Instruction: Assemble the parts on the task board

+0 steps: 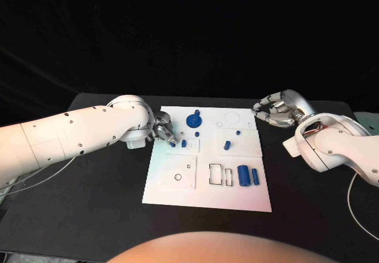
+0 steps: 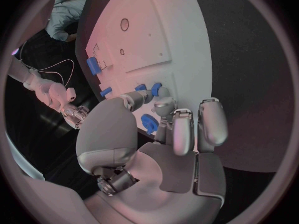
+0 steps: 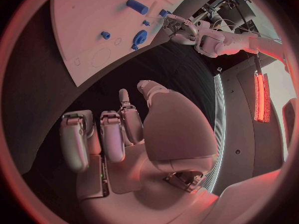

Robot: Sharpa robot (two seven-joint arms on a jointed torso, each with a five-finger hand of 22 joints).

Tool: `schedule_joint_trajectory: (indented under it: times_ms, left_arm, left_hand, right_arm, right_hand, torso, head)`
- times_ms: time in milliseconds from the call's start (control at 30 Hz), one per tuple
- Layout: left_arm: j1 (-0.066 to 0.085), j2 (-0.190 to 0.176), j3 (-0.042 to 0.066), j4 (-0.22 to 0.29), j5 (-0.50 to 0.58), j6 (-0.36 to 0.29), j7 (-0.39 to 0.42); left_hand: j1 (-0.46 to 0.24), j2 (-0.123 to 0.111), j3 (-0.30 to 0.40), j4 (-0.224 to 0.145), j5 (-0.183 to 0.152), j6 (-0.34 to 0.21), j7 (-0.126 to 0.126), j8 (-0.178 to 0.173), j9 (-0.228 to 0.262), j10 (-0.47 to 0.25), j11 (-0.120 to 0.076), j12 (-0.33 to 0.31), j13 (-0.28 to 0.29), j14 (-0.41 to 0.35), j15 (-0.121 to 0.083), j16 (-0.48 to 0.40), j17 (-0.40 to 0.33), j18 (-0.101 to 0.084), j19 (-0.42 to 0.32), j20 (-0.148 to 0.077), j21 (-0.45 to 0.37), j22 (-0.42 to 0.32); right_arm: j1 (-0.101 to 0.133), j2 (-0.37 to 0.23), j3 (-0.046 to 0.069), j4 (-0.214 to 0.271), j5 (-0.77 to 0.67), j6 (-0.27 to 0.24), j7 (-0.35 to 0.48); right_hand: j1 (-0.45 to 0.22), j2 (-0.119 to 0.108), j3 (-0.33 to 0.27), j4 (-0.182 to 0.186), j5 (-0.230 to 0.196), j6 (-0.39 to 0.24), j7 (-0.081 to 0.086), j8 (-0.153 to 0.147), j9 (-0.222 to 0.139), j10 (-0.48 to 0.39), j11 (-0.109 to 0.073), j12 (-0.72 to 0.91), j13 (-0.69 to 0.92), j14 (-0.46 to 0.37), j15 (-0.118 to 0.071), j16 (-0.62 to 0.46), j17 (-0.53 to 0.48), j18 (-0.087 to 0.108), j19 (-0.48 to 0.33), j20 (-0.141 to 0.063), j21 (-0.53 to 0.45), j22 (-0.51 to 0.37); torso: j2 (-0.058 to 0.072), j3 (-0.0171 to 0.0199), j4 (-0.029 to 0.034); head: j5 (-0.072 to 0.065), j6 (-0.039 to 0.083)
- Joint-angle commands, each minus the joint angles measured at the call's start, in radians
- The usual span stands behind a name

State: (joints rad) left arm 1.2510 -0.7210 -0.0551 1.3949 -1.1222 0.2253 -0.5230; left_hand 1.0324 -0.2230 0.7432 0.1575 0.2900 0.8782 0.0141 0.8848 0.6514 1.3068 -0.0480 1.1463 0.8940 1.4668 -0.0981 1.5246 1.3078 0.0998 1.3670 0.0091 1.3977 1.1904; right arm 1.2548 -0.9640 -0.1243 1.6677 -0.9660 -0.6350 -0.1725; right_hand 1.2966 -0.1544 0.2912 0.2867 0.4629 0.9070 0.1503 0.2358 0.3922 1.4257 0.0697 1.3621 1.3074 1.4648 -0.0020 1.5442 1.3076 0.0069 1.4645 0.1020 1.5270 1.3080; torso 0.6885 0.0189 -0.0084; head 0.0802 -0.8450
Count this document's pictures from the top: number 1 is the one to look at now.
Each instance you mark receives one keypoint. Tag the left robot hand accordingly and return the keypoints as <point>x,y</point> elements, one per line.
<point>164,129</point>

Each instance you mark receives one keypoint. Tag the large blue cylinder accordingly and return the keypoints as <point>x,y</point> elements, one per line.
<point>244,175</point>

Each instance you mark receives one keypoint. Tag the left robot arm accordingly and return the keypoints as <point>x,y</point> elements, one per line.
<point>74,131</point>

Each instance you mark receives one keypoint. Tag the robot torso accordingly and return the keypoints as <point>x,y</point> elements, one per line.
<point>223,248</point>

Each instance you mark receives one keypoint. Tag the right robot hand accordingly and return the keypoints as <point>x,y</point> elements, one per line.
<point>296,102</point>

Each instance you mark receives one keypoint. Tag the white task board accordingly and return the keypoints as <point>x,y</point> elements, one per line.
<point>207,195</point>

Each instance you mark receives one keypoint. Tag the thin blue cylinder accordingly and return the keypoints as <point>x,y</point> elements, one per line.
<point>256,176</point>

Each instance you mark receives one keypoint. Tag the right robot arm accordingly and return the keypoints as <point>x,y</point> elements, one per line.
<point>341,143</point>

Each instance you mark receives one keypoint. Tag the blue gear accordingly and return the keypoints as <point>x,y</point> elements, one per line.
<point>194,121</point>

